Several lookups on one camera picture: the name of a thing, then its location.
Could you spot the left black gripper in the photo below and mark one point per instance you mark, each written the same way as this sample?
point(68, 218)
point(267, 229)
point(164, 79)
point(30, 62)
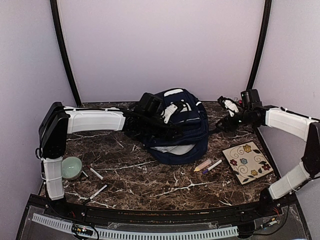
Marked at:
point(168, 133)

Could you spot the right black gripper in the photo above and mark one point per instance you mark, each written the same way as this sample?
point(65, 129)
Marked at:
point(228, 123)

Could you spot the navy blue backpack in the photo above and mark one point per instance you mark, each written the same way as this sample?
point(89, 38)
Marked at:
point(191, 117)

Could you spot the pink highlighter pen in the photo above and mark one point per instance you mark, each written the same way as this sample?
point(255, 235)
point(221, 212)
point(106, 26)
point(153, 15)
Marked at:
point(202, 165)

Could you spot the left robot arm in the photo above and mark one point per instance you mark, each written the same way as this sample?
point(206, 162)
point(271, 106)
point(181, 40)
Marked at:
point(61, 121)

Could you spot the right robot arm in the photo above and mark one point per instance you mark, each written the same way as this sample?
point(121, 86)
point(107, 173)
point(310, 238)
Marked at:
point(251, 111)

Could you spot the floral square ceramic plate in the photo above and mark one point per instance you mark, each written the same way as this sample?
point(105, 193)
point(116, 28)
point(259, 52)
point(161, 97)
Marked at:
point(247, 161)

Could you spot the blue capped white marker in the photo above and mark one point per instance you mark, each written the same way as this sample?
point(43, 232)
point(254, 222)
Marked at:
point(212, 166)

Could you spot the red capped white marker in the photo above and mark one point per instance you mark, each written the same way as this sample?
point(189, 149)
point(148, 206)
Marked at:
point(95, 173)

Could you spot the black capped white marker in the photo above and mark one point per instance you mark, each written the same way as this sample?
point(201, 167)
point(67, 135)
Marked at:
point(95, 194)

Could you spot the small green circuit board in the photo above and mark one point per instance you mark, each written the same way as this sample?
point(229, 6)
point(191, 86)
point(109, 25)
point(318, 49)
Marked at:
point(81, 230)

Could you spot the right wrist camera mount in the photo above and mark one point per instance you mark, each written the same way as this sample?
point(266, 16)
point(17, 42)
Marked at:
point(229, 105)

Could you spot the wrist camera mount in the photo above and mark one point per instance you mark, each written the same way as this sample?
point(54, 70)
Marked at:
point(168, 112)
point(229, 105)

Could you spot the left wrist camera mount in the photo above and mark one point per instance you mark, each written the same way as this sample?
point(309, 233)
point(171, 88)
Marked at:
point(168, 112)

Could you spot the right black frame post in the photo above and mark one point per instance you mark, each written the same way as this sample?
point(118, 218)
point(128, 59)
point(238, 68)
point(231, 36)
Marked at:
point(260, 44)

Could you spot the black frame post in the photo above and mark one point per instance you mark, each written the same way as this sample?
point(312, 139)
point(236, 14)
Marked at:
point(63, 52)
point(260, 44)

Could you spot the black front rail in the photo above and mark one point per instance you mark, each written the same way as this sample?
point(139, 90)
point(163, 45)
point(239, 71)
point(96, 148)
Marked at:
point(242, 213)

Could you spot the white slotted cable duct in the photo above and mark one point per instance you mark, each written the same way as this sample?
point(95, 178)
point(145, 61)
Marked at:
point(121, 231)

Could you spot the left black frame post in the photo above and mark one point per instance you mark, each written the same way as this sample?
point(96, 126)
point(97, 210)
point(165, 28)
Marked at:
point(63, 52)

